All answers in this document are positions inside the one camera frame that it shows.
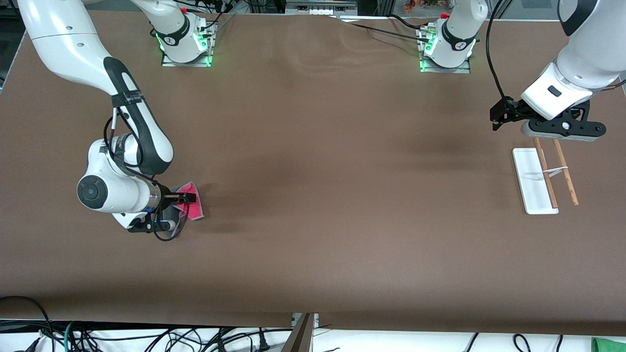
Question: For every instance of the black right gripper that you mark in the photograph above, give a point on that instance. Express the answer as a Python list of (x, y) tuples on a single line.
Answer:
[(169, 197)]

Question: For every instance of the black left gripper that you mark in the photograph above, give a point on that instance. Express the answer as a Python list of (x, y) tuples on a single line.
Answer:
[(512, 110)]

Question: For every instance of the pink and grey towel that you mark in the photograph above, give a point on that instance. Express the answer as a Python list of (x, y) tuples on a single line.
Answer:
[(194, 210)]

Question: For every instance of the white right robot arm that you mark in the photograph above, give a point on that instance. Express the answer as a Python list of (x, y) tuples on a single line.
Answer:
[(58, 44)]

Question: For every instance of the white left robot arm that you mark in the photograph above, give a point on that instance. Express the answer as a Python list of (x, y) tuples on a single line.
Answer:
[(582, 54)]

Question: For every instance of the white wooden towel rack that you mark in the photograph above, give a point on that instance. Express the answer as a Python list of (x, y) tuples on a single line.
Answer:
[(533, 190)]

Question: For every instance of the orange background objects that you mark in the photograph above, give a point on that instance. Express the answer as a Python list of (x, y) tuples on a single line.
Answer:
[(410, 6)]

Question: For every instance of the grey power strip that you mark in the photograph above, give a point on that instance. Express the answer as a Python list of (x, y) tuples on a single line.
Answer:
[(320, 10)]

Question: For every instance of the green cloth object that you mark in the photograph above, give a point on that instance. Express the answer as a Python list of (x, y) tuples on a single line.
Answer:
[(609, 345)]

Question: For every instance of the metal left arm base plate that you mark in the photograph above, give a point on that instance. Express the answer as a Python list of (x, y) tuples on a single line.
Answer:
[(445, 70)]

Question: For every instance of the metal table bracket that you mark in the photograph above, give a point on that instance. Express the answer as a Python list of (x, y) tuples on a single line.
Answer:
[(301, 337)]

